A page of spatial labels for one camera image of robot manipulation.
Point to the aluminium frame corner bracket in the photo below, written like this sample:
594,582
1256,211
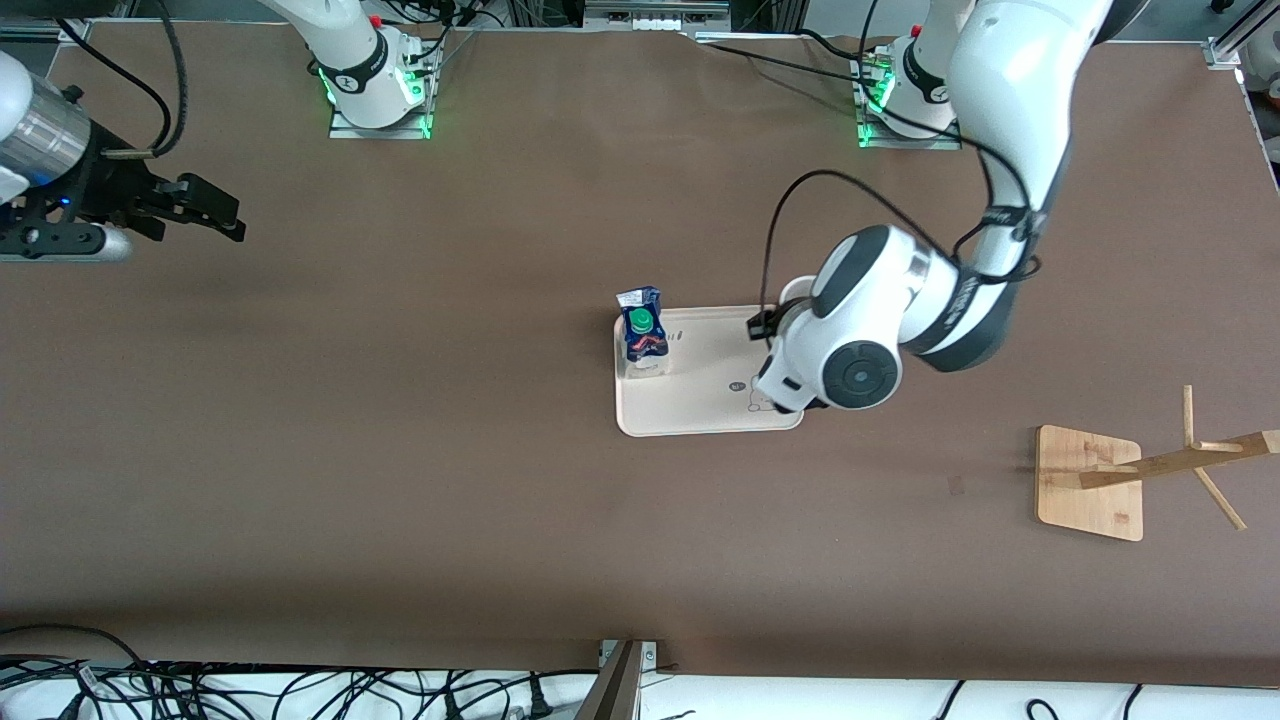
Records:
1225,45

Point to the wooden mug stand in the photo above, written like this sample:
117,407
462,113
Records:
1085,500

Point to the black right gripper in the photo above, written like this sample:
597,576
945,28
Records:
103,184

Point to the blue milk carton green cap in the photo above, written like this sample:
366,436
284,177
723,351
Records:
645,345

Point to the grey metal rail unit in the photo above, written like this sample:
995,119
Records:
655,15

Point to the dark metal profile bar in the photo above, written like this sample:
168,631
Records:
615,690

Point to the small silver mounting bracket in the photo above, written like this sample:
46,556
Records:
651,655

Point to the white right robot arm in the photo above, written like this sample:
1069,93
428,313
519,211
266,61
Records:
360,70

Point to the white smiley face mug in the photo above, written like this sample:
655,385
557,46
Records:
788,288

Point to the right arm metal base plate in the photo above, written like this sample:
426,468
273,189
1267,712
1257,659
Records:
380,132

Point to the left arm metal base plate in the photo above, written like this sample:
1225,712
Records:
910,143

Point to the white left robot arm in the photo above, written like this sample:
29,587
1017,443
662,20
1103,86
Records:
1010,90

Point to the cream rabbit print tray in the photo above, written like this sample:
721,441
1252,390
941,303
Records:
690,400

